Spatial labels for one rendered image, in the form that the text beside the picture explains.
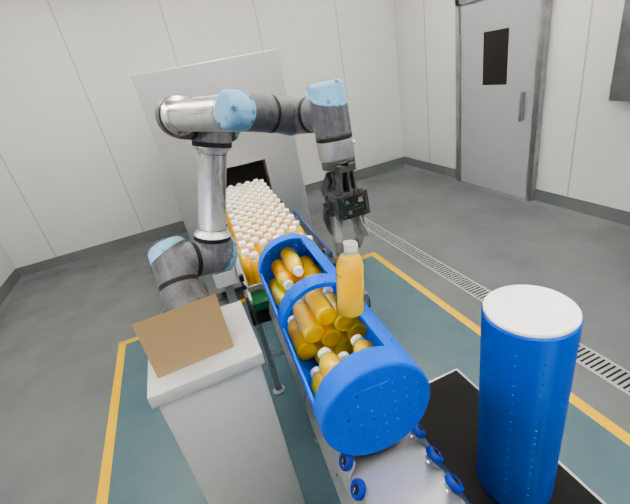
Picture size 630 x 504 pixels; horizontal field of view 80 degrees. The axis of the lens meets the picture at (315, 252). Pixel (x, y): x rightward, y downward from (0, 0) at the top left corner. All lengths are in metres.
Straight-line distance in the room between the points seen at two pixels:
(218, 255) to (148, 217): 4.66
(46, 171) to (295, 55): 3.60
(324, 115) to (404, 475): 0.85
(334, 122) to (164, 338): 0.72
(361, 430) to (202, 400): 0.46
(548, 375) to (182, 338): 1.09
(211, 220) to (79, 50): 4.64
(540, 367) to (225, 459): 1.01
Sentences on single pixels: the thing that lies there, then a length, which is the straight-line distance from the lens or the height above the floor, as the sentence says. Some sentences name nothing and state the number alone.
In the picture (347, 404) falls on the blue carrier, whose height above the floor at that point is 1.16.
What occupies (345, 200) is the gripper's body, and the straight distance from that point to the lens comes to 0.78.
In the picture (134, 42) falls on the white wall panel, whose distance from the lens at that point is 5.66.
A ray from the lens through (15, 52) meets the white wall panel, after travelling 5.81.
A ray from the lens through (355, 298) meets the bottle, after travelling 0.92.
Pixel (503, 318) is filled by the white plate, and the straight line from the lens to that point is 1.34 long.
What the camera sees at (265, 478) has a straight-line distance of 1.50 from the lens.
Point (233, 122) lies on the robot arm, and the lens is 0.75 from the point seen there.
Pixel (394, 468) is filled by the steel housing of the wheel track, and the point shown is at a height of 0.93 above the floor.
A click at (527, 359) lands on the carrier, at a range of 1.35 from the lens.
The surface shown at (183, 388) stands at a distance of 1.14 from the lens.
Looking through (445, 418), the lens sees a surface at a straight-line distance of 2.18.
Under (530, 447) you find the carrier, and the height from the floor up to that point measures 0.54.
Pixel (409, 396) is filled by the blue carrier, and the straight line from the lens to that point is 0.99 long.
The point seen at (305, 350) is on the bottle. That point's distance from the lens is 1.23.
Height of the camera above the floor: 1.85
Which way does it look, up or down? 26 degrees down
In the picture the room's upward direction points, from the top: 11 degrees counter-clockwise
